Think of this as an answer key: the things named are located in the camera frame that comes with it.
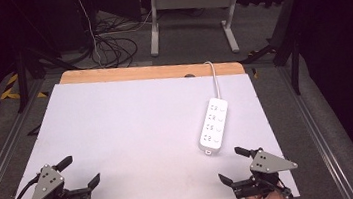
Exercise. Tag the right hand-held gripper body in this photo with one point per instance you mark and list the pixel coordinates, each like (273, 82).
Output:
(267, 164)

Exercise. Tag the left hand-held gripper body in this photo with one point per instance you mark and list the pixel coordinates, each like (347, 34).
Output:
(46, 185)

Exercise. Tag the white power strip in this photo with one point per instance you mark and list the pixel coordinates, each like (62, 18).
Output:
(213, 125)

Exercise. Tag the white board sheet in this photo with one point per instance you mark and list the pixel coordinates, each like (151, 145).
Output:
(133, 124)

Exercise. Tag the black metal stand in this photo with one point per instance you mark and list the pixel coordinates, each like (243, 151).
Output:
(293, 52)
(21, 73)

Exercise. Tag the aluminium floor rail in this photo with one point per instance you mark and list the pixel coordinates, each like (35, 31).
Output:
(319, 137)
(0, 160)

